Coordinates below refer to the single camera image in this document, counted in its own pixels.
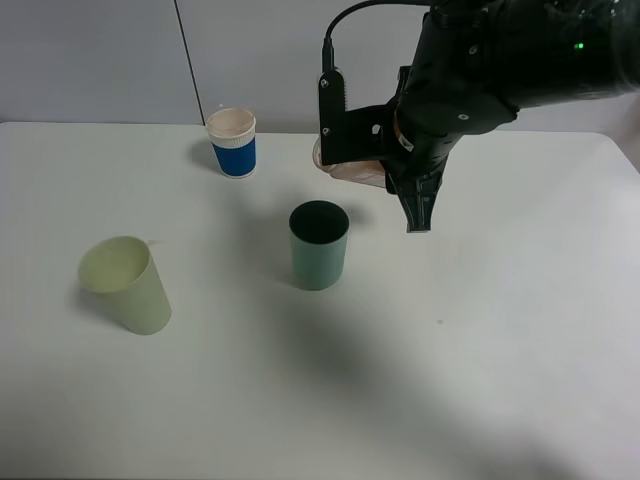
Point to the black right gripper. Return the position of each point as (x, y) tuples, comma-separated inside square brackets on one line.
[(443, 96)]

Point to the clear plastic drink bottle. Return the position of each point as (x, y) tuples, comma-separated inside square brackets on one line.
[(355, 172)]

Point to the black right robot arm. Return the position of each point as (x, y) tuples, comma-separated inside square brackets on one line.
[(540, 53)]

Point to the teal green plastic cup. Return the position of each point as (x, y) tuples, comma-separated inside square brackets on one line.
[(318, 238)]

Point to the blue paper cup white rim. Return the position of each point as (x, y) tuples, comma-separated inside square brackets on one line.
[(232, 133)]

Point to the light green plastic cup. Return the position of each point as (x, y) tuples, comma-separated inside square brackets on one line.
[(121, 273)]

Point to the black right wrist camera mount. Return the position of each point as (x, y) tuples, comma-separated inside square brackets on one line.
[(332, 98)]

